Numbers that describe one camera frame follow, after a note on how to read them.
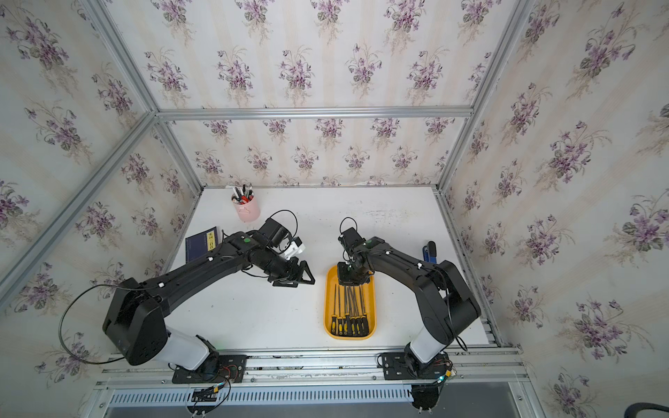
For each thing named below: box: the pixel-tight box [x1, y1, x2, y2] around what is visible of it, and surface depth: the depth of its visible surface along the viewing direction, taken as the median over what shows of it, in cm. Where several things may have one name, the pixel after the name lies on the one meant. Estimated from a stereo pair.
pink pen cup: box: [231, 189, 261, 223], surface depth 105 cm
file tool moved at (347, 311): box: [343, 285, 350, 337], surface depth 87 cm
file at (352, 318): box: [345, 285, 357, 337], surface depth 80 cm
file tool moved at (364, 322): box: [358, 285, 369, 337], surface depth 81 cm
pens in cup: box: [230, 183, 255, 205], surface depth 106 cm
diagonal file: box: [330, 283, 338, 336], surface depth 84 cm
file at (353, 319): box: [348, 285, 357, 337], surface depth 80 cm
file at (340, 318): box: [337, 285, 344, 337], surface depth 83 cm
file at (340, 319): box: [337, 285, 343, 337], surface depth 82 cm
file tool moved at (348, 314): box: [344, 285, 352, 337], surface depth 85 cm
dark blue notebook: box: [184, 226, 219, 263], surface depth 101 cm
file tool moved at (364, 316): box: [358, 285, 368, 337], surface depth 81 cm
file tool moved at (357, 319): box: [350, 285, 361, 337], surface depth 80 cm
